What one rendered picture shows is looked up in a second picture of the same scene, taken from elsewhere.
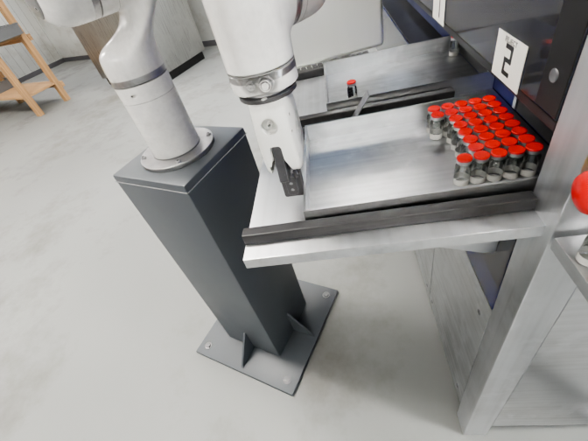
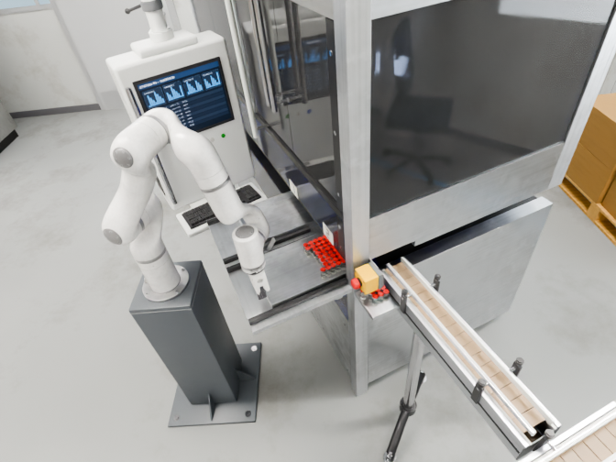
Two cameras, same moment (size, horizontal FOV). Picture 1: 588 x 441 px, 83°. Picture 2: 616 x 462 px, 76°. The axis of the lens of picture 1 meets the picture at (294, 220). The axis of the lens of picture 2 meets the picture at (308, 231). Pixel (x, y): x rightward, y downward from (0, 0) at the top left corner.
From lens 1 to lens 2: 1.01 m
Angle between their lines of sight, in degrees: 25
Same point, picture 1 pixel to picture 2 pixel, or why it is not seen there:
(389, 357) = (308, 372)
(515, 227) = (344, 291)
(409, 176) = (304, 278)
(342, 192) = (280, 291)
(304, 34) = not seen: hidden behind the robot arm
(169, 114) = (170, 268)
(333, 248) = (287, 315)
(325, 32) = not seen: hidden behind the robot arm
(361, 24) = (240, 167)
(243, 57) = (252, 264)
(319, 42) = not seen: hidden behind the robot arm
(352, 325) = (278, 361)
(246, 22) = (255, 256)
